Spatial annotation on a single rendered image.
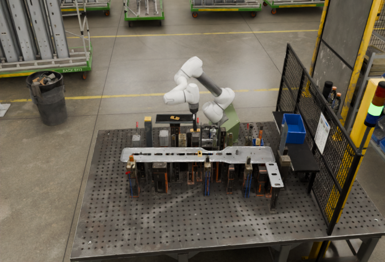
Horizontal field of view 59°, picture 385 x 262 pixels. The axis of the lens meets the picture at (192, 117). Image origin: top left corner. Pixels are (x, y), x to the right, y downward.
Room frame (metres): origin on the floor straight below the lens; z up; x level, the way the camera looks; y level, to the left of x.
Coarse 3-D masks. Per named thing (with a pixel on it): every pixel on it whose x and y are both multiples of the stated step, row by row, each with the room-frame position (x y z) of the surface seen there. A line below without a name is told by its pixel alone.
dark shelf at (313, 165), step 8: (272, 112) 2.99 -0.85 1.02; (280, 112) 2.97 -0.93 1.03; (288, 112) 2.97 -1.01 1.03; (280, 120) 2.83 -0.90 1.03; (280, 128) 2.69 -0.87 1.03; (288, 144) 2.44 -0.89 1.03; (296, 144) 2.44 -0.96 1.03; (304, 144) 2.44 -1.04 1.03; (288, 152) 2.33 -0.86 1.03; (296, 152) 2.33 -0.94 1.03; (304, 152) 2.33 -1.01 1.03; (296, 160) 2.23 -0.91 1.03; (304, 160) 2.23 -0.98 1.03; (312, 160) 2.23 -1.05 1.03; (296, 168) 2.12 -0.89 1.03; (304, 168) 2.13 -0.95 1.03; (312, 168) 2.13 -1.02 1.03
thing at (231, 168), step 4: (232, 168) 2.16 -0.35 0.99; (228, 172) 2.18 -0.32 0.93; (232, 172) 2.14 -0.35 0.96; (228, 176) 2.16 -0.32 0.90; (232, 176) 2.14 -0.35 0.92; (228, 180) 2.17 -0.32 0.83; (232, 180) 2.14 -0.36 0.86; (228, 184) 2.16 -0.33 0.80; (232, 184) 2.15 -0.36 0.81; (228, 188) 2.14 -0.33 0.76; (232, 188) 2.14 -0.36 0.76; (228, 192) 2.14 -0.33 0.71; (232, 192) 2.14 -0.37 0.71
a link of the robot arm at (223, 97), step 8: (184, 64) 2.94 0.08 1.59; (192, 64) 2.91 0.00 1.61; (200, 64) 2.93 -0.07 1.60; (192, 72) 2.89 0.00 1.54; (200, 72) 2.93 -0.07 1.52; (200, 80) 2.96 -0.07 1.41; (208, 80) 2.99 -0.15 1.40; (208, 88) 3.01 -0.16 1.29; (216, 88) 3.03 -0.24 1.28; (216, 96) 3.06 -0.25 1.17; (224, 96) 3.05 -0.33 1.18; (232, 96) 3.09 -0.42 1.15; (224, 104) 3.05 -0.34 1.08
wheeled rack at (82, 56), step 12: (84, 12) 6.45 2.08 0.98; (84, 24) 5.97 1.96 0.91; (72, 48) 6.35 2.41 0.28; (84, 48) 5.55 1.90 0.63; (36, 60) 5.70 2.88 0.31; (48, 60) 5.73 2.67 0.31; (60, 60) 5.77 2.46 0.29; (72, 60) 5.79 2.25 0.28; (84, 60) 5.79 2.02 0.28; (12, 72) 5.30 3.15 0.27; (24, 72) 5.31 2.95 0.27; (60, 72) 5.43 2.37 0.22; (84, 72) 5.56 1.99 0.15
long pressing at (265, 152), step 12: (144, 156) 2.30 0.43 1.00; (156, 156) 2.30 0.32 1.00; (168, 156) 2.30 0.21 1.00; (180, 156) 2.30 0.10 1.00; (192, 156) 2.30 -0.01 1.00; (204, 156) 2.30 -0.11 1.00; (216, 156) 2.30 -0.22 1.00; (228, 156) 2.31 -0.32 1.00; (240, 156) 2.31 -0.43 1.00; (252, 156) 2.31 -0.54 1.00; (264, 156) 2.31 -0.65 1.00
